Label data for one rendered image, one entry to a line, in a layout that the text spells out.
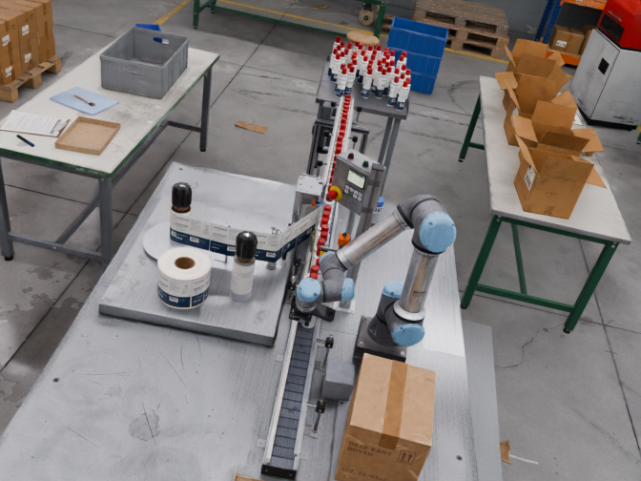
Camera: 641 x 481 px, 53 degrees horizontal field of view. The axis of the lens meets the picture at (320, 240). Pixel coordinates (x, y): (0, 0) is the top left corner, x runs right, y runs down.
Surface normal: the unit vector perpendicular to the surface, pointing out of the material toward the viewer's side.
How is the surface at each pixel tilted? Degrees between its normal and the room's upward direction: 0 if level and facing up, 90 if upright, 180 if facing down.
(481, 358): 0
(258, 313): 0
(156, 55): 90
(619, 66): 90
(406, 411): 0
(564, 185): 91
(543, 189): 90
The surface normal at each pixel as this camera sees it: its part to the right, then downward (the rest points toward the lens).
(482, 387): 0.16, -0.80
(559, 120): -0.13, 0.33
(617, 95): 0.03, 0.58
